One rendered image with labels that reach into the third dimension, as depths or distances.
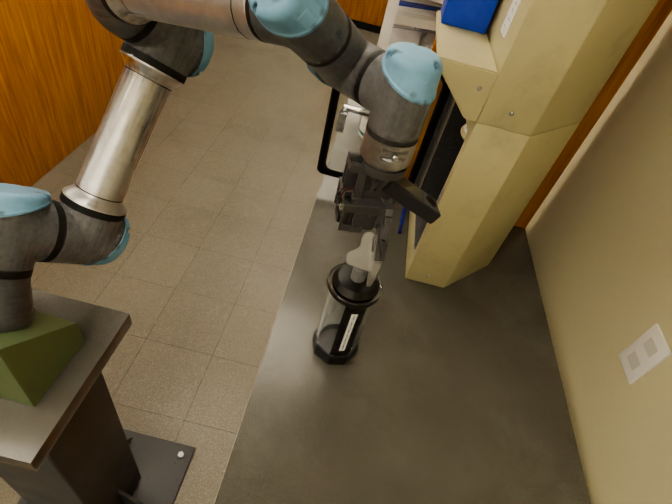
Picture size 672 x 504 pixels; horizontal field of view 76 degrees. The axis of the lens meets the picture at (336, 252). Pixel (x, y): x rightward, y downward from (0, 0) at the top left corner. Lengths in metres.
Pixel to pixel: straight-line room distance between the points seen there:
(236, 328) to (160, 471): 0.68
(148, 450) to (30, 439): 0.98
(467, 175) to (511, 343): 0.45
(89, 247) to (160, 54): 0.37
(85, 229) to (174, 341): 1.27
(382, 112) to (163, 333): 1.74
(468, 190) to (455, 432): 0.52
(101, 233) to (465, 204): 0.76
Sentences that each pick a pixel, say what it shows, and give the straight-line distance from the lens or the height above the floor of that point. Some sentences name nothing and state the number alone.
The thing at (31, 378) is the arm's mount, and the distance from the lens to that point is 0.93.
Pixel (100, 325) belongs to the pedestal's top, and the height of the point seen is 0.94.
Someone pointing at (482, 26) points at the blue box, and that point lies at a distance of 1.09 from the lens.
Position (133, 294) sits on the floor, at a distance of 2.31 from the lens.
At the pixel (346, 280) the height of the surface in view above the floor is 1.18.
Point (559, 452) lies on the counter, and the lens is 1.10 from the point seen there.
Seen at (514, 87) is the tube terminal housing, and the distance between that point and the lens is 0.91.
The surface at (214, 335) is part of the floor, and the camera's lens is 2.12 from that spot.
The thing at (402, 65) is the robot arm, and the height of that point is 1.59.
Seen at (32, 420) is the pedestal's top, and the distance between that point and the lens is 0.97.
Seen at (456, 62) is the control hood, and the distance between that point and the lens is 0.88.
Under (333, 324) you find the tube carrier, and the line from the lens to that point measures 0.87.
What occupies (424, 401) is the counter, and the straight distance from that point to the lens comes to 1.00.
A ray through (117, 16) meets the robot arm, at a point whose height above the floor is 1.51.
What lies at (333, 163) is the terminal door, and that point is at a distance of 1.36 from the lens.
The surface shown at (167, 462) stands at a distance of 1.87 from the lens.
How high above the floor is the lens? 1.77
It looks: 44 degrees down
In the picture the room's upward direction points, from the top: 15 degrees clockwise
